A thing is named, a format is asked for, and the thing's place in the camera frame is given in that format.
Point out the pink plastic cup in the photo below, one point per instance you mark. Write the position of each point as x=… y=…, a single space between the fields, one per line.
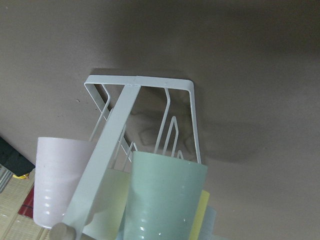
x=60 y=163

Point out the grey-blue plastic cup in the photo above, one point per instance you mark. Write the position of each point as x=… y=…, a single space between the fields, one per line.
x=208 y=222

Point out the white wire cup rack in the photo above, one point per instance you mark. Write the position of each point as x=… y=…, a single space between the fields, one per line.
x=82 y=201

